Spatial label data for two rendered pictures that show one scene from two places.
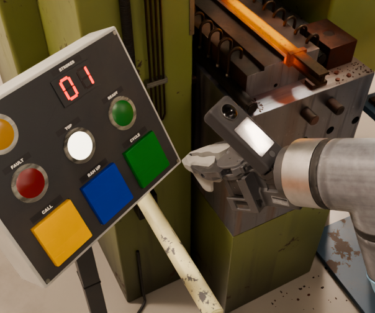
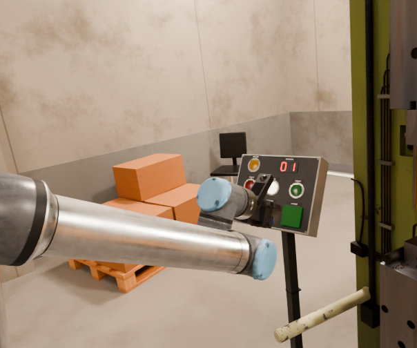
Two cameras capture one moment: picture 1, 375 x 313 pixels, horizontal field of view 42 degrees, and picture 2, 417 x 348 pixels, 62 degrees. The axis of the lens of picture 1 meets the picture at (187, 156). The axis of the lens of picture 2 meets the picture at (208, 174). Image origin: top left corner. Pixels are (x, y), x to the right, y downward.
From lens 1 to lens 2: 118 cm
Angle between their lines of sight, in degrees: 83
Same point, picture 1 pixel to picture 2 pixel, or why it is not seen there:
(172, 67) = (400, 224)
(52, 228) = not seen: hidden behind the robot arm
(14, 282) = (346, 335)
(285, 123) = (415, 300)
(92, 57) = (301, 162)
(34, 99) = (270, 162)
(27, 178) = (249, 183)
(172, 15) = (402, 187)
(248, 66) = not seen: outside the picture
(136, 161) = (285, 211)
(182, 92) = not seen: hidden behind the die
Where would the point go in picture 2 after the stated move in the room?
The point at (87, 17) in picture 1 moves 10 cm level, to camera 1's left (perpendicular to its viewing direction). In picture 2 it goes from (355, 165) to (346, 159)
